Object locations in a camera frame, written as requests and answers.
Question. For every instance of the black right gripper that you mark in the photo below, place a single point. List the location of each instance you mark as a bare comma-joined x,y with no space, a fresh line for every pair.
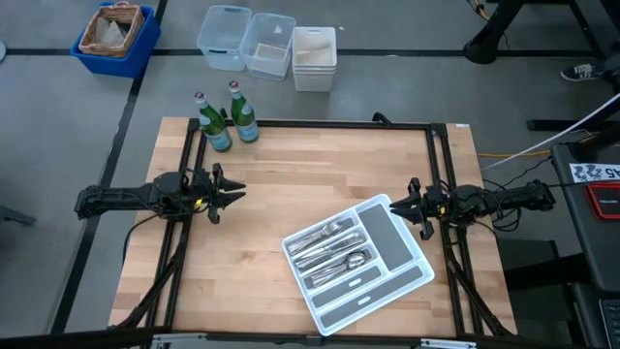
428,206

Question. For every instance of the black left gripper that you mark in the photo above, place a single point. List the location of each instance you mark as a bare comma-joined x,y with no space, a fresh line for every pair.
210,194

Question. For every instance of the silver spoon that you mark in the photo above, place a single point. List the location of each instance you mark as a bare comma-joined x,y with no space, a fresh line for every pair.
351,264
324,276
344,264
358,259

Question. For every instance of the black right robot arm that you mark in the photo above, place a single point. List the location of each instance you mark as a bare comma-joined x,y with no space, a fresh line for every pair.
504,196

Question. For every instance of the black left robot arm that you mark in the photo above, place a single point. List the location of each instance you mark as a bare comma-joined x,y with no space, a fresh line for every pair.
126,196

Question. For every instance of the white plastic cutlery tray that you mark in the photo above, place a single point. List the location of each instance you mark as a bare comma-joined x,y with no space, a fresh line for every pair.
385,237

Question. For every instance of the green glass water bottle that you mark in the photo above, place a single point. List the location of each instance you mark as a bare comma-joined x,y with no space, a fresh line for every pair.
213,126
244,118

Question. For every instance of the white sticker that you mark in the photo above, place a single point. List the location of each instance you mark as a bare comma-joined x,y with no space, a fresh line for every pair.
462,125

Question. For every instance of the clear plastic bin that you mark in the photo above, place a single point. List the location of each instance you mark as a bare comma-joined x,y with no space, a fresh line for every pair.
257,68
218,58

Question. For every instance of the white plastic bin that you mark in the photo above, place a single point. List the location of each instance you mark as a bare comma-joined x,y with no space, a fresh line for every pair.
315,77

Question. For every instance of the blue plastic bin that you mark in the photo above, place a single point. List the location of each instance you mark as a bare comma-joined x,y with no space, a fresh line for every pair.
121,67

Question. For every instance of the black stand foot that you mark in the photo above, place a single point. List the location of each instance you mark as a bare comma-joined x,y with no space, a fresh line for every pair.
557,125

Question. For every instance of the black stand leg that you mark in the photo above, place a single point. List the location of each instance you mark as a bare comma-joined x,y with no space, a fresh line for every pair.
484,46

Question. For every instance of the black desk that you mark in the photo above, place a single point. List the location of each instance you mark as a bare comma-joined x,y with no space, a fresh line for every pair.
581,252

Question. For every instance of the white number sign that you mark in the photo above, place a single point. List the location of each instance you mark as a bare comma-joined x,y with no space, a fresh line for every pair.
591,172

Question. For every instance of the wicker basket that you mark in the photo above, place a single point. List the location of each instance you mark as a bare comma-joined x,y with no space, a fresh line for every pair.
87,41

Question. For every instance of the grey chair leg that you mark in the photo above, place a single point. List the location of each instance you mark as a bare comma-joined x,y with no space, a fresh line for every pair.
17,215

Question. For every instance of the person's shoe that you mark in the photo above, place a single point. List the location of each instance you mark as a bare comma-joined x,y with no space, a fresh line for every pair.
581,72

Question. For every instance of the black keyboard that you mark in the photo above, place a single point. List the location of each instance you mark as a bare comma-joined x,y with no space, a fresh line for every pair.
610,325

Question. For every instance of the white round stand base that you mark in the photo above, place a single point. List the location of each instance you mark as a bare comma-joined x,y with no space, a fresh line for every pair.
2,51

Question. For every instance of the black aluminium table frame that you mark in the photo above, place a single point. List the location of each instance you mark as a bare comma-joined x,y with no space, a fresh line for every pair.
339,124

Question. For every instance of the grey metal bracket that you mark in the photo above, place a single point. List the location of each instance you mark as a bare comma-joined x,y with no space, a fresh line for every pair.
448,344
179,341

